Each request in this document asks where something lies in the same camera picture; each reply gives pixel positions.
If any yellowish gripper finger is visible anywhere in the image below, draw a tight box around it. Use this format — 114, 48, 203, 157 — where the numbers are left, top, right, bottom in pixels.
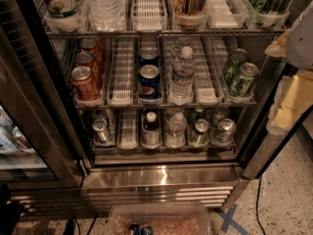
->
265, 29, 291, 58

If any silver redbull can front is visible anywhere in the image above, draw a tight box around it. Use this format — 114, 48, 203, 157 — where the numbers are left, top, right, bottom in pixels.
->
92, 119, 112, 143

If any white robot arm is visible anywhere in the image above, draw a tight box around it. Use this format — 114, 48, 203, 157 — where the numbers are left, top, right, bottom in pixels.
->
265, 1, 313, 71

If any rear green soda can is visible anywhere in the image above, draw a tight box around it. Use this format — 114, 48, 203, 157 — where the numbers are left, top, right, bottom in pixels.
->
223, 48, 248, 85

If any green soda can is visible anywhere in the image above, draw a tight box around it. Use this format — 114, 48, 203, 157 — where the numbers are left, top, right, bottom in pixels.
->
223, 48, 248, 85
228, 63, 259, 98

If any front green soda can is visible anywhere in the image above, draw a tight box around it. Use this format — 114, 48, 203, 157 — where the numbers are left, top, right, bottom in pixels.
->
228, 63, 259, 98

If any bottom green can right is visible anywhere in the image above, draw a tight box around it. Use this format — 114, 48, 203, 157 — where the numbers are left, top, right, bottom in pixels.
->
213, 118, 236, 144

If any middle shelf water bottle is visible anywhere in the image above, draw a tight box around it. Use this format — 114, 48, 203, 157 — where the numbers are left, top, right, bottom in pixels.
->
171, 46, 196, 98

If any shelf water bottle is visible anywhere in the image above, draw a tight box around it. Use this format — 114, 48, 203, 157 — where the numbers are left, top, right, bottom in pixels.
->
88, 0, 126, 32
167, 112, 187, 148
171, 46, 196, 98

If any bottom green can left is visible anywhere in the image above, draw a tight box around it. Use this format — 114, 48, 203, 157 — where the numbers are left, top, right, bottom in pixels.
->
190, 118, 209, 145

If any rear blue pepsi can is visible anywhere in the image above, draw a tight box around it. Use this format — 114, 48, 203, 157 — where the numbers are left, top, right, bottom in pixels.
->
139, 48, 158, 67

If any blue pepsi can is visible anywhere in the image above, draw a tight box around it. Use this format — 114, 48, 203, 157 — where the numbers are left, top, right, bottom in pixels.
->
139, 65, 160, 99
139, 48, 158, 67

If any front blue pepsi can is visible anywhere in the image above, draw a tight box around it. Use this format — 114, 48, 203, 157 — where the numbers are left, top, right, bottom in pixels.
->
139, 65, 160, 99

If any bottom shelf water bottle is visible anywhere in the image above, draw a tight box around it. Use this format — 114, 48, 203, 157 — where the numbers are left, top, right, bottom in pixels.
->
167, 112, 187, 148

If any steel fridge base grille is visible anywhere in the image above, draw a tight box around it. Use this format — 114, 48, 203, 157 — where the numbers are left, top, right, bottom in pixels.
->
11, 164, 241, 215

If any empty white shelf tray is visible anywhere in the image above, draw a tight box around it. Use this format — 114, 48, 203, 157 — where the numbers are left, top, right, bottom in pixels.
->
107, 38, 134, 107

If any top shelf water bottle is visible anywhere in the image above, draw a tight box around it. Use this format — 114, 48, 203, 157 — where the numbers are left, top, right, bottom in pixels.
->
88, 0, 126, 32

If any rear red soda can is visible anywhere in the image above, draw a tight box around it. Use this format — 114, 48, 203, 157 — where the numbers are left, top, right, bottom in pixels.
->
78, 38, 106, 73

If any front red soda can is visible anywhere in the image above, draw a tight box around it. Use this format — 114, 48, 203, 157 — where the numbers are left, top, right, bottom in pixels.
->
71, 66, 101, 101

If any glass fridge door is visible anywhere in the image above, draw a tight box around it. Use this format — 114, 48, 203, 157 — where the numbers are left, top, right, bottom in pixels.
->
0, 0, 83, 191

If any dark juice bottle white cap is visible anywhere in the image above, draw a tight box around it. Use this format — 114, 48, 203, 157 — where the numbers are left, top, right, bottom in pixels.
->
143, 112, 160, 146

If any blue tape cross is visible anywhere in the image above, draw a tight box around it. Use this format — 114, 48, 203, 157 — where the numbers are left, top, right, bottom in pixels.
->
214, 205, 248, 235

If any clear plastic bin on floor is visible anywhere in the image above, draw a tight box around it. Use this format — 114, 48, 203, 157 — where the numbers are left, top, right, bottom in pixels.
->
109, 202, 213, 235

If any black floor cable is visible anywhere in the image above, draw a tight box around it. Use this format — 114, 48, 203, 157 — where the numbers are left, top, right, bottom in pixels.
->
255, 176, 268, 235

